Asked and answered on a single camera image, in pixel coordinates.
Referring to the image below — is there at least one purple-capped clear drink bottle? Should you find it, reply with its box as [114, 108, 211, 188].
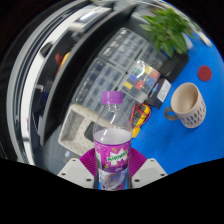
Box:
[92, 90, 134, 192]

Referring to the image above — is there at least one flat round red coaster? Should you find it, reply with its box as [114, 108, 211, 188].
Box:
[197, 65, 213, 82]

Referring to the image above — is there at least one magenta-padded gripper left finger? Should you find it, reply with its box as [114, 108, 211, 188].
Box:
[57, 147, 100, 190]

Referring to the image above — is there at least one flat black device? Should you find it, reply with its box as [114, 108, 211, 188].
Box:
[83, 119, 99, 141]

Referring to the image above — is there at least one beige patterned mug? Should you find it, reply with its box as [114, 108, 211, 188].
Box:
[163, 82, 207, 129]

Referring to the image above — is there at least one yellow multimeter with red leads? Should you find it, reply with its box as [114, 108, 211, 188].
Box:
[129, 103, 153, 139]

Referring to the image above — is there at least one black shelf unit with instruments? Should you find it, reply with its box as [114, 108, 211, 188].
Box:
[6, 0, 134, 161]

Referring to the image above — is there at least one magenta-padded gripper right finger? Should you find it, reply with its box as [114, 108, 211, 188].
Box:
[127, 146, 168, 190]

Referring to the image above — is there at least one green leafy potted plant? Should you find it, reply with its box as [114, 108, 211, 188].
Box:
[139, 8, 201, 59]

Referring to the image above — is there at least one black box with white label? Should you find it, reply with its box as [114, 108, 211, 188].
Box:
[149, 78, 173, 109]

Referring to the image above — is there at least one plain black box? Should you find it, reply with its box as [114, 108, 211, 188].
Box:
[159, 51, 190, 83]

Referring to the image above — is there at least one clear box with coloured compartments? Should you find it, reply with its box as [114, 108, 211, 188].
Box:
[120, 59, 161, 103]

